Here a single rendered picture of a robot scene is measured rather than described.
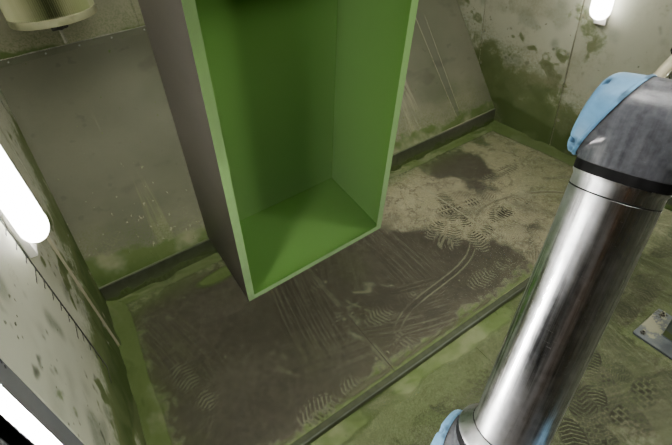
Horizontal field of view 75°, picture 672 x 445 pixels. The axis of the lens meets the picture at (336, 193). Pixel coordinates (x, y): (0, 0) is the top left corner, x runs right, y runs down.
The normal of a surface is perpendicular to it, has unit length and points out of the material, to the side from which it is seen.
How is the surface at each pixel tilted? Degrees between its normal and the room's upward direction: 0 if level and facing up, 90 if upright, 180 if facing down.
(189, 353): 0
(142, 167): 57
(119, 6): 90
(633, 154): 63
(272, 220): 12
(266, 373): 0
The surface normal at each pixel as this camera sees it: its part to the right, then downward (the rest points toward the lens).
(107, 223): 0.41, -0.04
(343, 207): 0.03, -0.69
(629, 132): -0.69, 0.08
